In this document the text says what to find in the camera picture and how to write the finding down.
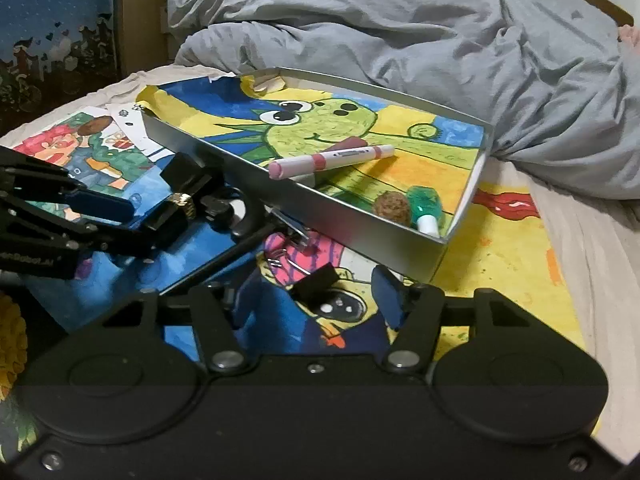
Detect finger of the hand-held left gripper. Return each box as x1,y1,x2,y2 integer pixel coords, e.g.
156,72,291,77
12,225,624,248
0,146,137,226
0,204,157,265

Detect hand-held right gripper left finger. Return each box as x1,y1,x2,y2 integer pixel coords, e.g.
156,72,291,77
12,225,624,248
100,282,251,373

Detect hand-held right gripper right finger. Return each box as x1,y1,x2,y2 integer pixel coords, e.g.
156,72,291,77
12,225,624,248
372,264,531,373

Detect small black block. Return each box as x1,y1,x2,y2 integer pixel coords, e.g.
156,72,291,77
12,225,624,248
292,264,342,307

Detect brown walnut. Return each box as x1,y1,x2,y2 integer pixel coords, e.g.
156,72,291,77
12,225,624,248
374,191,413,226

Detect black lipstick with gold band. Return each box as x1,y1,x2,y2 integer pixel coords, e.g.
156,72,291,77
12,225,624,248
142,152,213,251

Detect green bottle with white cap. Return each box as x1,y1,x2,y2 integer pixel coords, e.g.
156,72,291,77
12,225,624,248
405,185,442,237

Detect silver metal tin box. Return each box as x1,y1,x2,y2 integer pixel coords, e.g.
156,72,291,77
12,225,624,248
140,67,496,283

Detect pink and white marker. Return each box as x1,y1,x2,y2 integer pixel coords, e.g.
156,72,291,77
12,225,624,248
268,144,396,181

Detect thin black pen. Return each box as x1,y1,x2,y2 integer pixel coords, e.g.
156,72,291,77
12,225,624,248
152,232,273,296

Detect red-haired girl drawing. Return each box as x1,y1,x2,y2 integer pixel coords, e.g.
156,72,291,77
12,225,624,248
10,112,173,226

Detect silver paper clip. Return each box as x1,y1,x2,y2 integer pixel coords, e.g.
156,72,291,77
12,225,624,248
264,246,307,275

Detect black and white colouring sheet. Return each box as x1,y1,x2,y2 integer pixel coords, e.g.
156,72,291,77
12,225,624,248
105,100,171,161

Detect black round object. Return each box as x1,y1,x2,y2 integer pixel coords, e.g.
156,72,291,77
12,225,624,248
200,195,251,238

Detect yellow and blue drawing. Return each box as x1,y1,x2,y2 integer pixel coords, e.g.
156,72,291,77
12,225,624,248
15,180,603,436

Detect yellow green drawing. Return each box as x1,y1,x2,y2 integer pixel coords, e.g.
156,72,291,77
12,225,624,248
0,385,41,466

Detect green dinosaur drawing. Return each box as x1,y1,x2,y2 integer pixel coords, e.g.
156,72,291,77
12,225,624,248
137,77,486,233

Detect blue printed curtain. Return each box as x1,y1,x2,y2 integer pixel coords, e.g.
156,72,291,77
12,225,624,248
0,0,123,133

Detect grey duvet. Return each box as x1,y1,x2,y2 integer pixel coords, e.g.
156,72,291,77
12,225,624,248
167,0,640,201

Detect pink crumpled cloth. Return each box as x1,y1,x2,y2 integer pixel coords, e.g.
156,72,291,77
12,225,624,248
617,25,640,56

